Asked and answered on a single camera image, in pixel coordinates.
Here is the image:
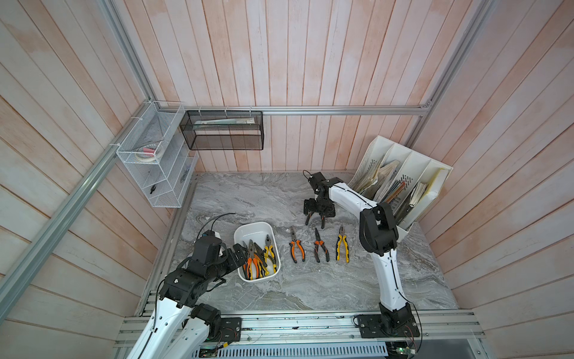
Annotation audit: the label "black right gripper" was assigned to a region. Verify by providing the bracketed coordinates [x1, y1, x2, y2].
[302, 197, 333, 217]

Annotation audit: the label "white plastic storage box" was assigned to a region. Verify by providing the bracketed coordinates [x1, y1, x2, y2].
[234, 221, 281, 284]

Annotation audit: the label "yellow black pliers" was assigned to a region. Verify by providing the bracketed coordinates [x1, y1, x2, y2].
[336, 226, 350, 263]

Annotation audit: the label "orange black pliers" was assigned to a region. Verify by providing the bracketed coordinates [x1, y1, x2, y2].
[314, 228, 330, 263]

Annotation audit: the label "orange grey long-nose pliers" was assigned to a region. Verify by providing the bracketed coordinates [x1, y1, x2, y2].
[289, 227, 306, 263]

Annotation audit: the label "dark orange-tipped pliers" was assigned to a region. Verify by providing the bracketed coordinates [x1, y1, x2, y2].
[305, 212, 326, 229]

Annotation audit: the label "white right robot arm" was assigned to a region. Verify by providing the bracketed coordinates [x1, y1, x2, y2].
[303, 171, 422, 339]

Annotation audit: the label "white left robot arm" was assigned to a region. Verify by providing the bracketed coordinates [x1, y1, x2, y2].
[128, 230, 248, 358]

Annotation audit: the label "orange pliers in box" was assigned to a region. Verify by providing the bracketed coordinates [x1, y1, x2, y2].
[243, 240, 265, 281]

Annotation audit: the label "yellow pliers in box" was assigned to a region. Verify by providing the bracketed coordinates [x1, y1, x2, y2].
[264, 235, 278, 274]

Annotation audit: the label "white desktop file organizer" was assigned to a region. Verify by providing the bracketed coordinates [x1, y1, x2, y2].
[349, 136, 452, 239]

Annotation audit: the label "tape roll on shelf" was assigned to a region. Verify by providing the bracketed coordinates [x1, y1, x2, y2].
[135, 146, 159, 163]

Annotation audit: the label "black mesh wall basket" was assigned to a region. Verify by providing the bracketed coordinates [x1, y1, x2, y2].
[179, 110, 265, 151]

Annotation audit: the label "white wire mesh shelf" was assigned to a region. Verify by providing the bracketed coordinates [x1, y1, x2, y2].
[117, 101, 197, 208]

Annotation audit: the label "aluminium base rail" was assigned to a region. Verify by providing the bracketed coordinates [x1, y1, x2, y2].
[114, 309, 485, 349]

